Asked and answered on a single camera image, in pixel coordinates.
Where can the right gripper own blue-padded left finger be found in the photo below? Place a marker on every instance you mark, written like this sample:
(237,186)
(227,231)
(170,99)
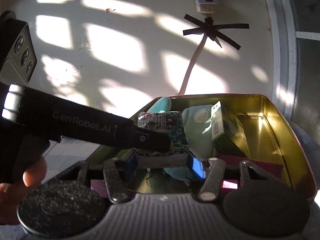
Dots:
(118,174)

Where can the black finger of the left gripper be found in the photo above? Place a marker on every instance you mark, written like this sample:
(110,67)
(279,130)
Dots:
(92,125)

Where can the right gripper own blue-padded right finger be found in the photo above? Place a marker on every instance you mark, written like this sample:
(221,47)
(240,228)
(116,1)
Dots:
(210,173)

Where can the patterned fabric roll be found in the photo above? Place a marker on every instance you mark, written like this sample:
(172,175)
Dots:
(170,123)

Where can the person's left hand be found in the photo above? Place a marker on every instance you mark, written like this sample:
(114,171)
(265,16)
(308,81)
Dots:
(12,194)

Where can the light grey bed sheet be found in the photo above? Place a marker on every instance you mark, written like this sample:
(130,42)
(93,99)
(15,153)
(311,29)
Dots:
(61,155)

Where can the green white small carton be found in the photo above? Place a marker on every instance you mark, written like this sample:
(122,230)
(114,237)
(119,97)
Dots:
(228,135)

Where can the teal plush toy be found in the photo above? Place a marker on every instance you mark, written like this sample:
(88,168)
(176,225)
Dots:
(197,125)

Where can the pink gold-lined tin box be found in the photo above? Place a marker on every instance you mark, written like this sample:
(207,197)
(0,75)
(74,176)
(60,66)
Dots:
(270,139)

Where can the black tape cross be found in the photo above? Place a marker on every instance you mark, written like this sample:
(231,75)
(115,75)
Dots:
(213,31)

